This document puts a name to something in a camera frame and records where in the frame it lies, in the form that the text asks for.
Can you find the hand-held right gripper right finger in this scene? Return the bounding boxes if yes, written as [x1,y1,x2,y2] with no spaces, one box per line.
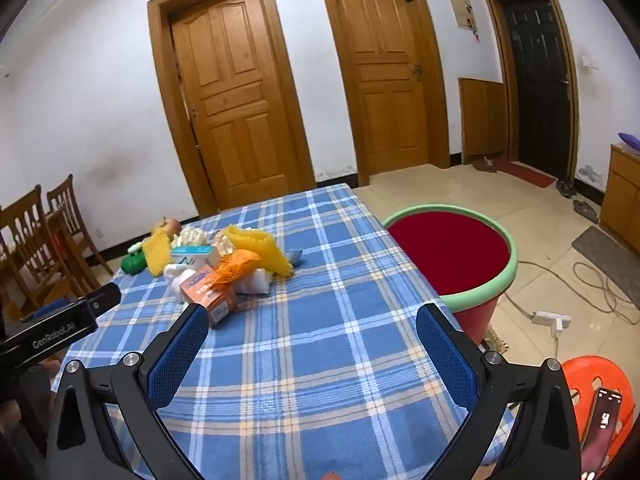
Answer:
[416,302,583,480]

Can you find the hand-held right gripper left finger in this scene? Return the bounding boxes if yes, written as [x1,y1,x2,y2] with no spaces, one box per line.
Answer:
[45,302,208,480]

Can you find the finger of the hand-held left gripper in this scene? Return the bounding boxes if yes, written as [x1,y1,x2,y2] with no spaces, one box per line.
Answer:
[0,282,122,368]

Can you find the white plastic bag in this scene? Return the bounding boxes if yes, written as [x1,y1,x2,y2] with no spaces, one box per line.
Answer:
[235,267,273,295]

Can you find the red basin with green rim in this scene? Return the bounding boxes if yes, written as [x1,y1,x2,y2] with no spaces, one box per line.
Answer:
[381,203,518,346]

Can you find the orange carton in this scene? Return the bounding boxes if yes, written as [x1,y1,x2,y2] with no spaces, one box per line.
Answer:
[178,267,238,329]

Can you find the white crumpled wrapper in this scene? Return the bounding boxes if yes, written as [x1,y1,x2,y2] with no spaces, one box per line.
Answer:
[164,262,195,302]

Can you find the wooden chair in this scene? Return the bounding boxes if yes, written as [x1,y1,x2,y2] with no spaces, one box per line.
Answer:
[46,174,115,291]
[0,185,76,313]

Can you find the white and teal box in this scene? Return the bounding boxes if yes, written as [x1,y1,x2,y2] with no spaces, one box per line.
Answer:
[170,246,221,269]

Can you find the green plastic toy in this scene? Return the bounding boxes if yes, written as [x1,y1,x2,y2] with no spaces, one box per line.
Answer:
[121,251,147,276]

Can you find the orange mesh net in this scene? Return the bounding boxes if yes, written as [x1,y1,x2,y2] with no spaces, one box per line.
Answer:
[212,249,262,292]

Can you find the white power strip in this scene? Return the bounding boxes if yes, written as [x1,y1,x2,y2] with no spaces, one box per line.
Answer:
[531,310,572,338]

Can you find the blue plaid blanket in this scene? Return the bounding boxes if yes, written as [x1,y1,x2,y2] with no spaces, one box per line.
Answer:
[50,182,516,480]

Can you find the apple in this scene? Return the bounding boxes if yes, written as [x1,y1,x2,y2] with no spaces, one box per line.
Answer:
[151,217,182,239]

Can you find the yellow mesh bag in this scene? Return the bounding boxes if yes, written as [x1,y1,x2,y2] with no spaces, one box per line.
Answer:
[220,225,295,277]

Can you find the orange plastic stool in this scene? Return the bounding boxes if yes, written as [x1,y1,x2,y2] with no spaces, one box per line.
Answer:
[560,355,636,480]

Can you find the black smartphone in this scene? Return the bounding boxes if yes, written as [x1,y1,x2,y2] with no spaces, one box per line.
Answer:
[580,386,626,480]

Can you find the grey floor mat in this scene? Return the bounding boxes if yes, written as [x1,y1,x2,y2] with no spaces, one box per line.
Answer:
[571,226,640,301]

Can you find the red doormat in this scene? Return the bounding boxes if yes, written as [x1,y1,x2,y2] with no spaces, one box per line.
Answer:
[495,160,557,188]

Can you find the grey shoe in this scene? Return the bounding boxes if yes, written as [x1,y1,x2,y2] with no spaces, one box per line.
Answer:
[572,199,599,224]

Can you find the wooden cabinet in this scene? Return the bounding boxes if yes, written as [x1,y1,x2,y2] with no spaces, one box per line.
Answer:
[598,143,640,253]

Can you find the wooden panel door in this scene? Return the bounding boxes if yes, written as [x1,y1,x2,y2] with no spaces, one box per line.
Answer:
[314,0,451,187]
[147,0,317,216]

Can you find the black door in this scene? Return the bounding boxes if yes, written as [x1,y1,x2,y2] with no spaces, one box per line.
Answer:
[484,0,581,181]

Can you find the beige coiled cable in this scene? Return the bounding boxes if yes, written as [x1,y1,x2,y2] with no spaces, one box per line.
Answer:
[505,260,640,323]

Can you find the low wooden wall panel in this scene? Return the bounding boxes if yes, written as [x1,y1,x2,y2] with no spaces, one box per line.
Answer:
[458,77,507,158]

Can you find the beige wall fuse box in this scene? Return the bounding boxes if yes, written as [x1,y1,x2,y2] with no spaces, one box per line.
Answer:
[446,0,482,31]

